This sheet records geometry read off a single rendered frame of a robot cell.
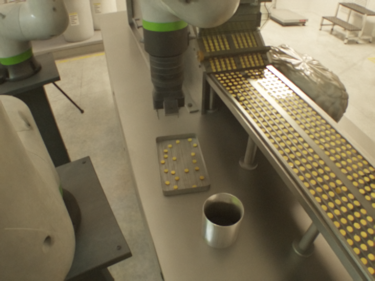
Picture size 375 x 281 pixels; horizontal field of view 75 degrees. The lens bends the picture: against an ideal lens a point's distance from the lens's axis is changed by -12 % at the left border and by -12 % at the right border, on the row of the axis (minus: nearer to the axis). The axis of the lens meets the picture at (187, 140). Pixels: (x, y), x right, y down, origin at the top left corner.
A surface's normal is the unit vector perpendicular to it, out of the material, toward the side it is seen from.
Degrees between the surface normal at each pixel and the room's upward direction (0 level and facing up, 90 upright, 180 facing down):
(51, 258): 83
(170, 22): 90
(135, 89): 0
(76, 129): 0
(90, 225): 0
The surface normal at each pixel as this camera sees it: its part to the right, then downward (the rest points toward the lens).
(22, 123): 0.68, -0.68
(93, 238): 0.00, -0.75
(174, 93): 0.16, 0.62
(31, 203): 0.99, 0.00
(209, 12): 0.07, 0.89
